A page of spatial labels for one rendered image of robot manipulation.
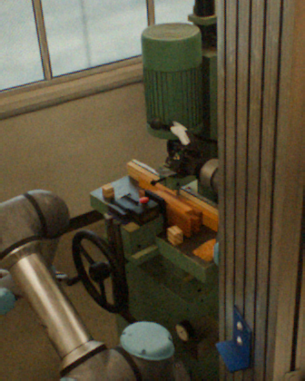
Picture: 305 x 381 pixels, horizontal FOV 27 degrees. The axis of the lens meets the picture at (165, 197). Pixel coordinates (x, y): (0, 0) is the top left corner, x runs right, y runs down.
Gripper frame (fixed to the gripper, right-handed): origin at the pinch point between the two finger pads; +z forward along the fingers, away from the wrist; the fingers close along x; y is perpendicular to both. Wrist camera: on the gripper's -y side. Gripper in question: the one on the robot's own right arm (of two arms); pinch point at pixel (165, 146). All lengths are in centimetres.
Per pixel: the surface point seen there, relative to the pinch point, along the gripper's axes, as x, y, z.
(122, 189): 25.4, -22.8, 34.9
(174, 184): 13.3, -18.9, 8.7
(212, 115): -11.5, -21.0, 5.6
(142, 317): 66, -34, 15
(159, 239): 30.0, -14.1, 2.6
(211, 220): 19.6, -26.0, -4.8
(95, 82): 3, -77, 138
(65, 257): 96, -83, 123
